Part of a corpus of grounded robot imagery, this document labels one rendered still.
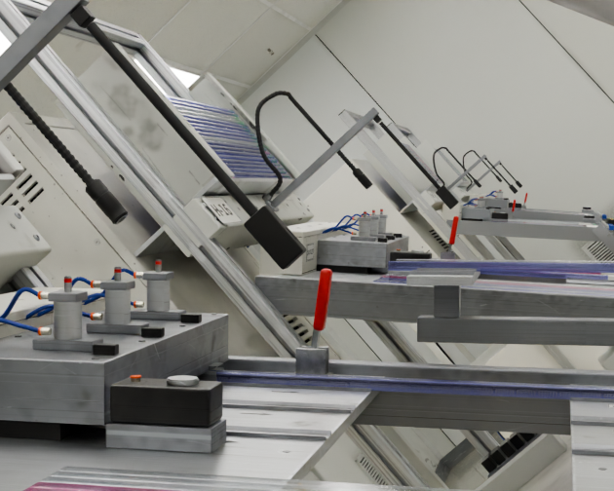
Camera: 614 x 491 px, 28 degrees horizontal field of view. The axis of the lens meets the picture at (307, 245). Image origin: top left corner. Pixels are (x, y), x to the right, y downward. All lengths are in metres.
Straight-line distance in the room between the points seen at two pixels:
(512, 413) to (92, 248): 1.08
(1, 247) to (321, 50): 7.63
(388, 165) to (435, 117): 3.15
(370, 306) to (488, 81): 6.71
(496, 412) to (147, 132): 1.14
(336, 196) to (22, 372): 4.72
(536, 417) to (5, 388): 0.53
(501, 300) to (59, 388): 1.16
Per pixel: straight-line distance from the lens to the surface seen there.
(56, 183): 2.15
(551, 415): 1.22
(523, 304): 1.98
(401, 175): 5.53
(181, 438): 0.89
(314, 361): 1.21
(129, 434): 0.90
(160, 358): 1.03
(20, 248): 1.30
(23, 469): 0.85
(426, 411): 1.23
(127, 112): 2.21
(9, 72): 0.96
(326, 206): 5.62
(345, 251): 2.33
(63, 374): 0.92
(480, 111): 8.64
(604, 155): 8.62
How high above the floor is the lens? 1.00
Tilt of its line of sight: 6 degrees up
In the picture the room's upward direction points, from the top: 41 degrees counter-clockwise
